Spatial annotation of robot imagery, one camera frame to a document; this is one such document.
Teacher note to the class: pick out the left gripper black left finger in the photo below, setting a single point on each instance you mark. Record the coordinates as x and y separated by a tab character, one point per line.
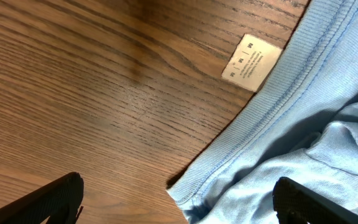
57	202

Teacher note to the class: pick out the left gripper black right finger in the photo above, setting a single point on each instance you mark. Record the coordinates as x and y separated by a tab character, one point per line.
296	204

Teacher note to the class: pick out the light blue t-shirt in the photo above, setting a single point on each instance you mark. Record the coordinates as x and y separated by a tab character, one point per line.
303	124

